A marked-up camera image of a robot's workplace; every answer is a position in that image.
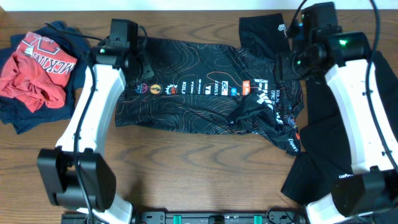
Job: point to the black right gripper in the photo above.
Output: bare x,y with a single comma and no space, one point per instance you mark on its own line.
283,68

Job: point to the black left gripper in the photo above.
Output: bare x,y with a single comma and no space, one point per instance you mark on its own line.
148,71

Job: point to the black printed cycling jersey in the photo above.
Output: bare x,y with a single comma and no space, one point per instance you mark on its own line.
211,89

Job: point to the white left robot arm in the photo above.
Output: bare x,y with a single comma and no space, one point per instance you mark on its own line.
75,174

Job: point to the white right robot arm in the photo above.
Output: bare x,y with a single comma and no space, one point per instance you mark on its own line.
344,60

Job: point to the navy blue t-shirt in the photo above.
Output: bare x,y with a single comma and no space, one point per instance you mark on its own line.
15,112

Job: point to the plain black shirt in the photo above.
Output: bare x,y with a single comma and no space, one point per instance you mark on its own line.
327,156

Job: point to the red printed t-shirt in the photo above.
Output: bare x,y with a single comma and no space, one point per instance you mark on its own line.
37,73

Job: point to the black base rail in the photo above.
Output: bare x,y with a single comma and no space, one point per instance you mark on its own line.
271,217

